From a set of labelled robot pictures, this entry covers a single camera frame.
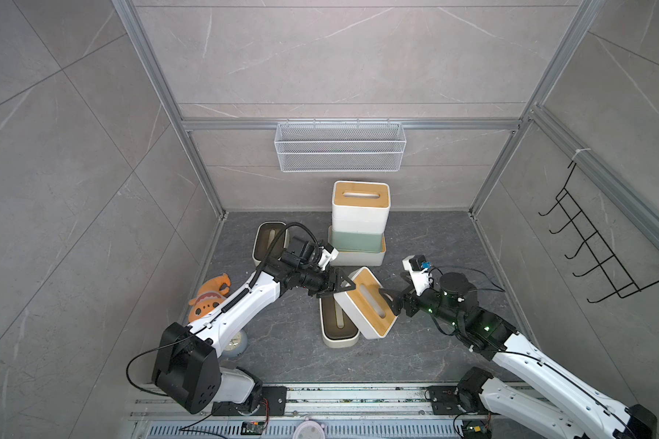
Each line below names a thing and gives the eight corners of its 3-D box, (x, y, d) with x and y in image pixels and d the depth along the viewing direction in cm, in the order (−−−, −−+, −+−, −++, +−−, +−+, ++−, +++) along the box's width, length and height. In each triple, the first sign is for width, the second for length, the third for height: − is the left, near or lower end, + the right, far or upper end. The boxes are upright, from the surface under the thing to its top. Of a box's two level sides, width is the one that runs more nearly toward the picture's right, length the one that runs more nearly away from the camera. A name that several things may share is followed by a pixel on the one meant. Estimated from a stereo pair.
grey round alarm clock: (225, 357, 83) (221, 353, 80) (243, 333, 87) (240, 328, 84) (235, 363, 82) (231, 360, 78) (253, 339, 86) (250, 334, 83)
